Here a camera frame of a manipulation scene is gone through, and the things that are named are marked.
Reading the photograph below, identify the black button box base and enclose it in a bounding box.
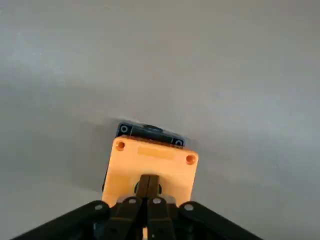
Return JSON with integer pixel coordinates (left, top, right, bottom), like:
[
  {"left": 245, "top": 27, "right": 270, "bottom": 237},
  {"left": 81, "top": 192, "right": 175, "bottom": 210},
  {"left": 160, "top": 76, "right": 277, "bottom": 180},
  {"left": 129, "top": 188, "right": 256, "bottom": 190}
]
[{"left": 117, "top": 121, "right": 187, "bottom": 149}]

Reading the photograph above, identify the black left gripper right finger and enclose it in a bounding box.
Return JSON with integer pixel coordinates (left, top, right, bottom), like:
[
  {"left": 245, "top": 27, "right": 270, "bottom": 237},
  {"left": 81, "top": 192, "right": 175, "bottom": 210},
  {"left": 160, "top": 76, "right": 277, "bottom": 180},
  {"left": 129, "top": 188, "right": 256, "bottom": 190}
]
[{"left": 147, "top": 174, "right": 263, "bottom": 240}]

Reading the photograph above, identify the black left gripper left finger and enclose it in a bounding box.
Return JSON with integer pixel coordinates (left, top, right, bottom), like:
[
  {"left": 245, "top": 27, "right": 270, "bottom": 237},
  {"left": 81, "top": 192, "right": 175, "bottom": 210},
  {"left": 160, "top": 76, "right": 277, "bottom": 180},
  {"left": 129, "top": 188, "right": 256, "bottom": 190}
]
[{"left": 11, "top": 174, "right": 150, "bottom": 240}]

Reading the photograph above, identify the orange button box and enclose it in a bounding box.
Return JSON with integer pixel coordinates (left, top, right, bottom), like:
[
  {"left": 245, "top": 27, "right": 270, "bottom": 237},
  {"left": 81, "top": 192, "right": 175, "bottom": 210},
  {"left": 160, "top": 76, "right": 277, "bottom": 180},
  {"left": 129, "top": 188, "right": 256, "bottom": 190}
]
[{"left": 101, "top": 136, "right": 200, "bottom": 208}]

